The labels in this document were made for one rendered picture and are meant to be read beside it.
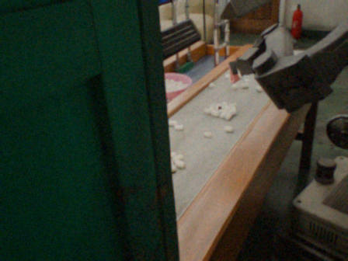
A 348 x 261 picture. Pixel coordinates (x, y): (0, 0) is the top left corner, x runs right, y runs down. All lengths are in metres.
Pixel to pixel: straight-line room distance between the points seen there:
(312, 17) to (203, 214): 5.04
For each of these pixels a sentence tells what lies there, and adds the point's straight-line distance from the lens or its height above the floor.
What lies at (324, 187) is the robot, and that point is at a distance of 1.46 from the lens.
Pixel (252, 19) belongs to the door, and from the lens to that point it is 5.94.
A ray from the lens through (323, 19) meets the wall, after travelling 5.67.
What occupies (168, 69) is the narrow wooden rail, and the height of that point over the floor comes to 0.73.
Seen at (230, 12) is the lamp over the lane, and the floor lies 1.07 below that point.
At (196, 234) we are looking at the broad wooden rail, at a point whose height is 0.76.
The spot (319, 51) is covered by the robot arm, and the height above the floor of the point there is 1.16.
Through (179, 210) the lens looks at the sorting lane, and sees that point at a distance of 0.89.
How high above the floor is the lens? 1.32
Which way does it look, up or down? 27 degrees down
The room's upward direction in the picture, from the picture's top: 4 degrees counter-clockwise
